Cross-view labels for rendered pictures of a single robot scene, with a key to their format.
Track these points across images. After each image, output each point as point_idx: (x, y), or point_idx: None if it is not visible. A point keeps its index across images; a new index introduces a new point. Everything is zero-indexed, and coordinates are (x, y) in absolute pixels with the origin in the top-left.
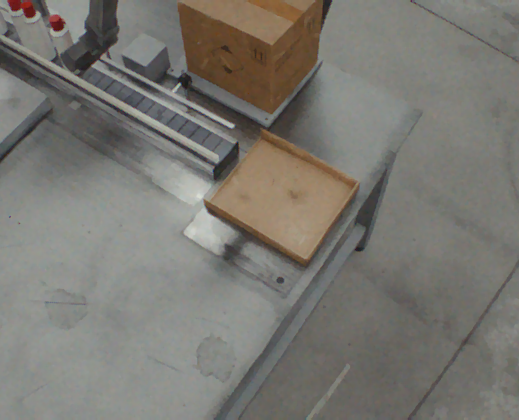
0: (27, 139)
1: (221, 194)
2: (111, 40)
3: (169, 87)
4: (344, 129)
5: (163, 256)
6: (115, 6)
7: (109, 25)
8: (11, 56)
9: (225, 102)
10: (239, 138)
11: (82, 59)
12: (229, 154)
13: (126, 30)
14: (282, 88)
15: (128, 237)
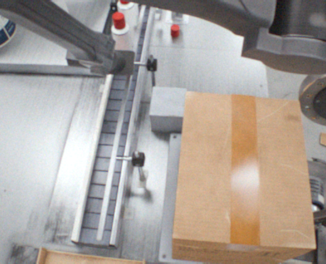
0: (59, 78)
1: (62, 258)
2: (92, 70)
3: (159, 146)
4: None
5: None
6: (66, 43)
7: (81, 56)
8: None
9: (163, 205)
10: (132, 241)
11: (77, 63)
12: (97, 245)
13: (201, 75)
14: (193, 258)
15: None
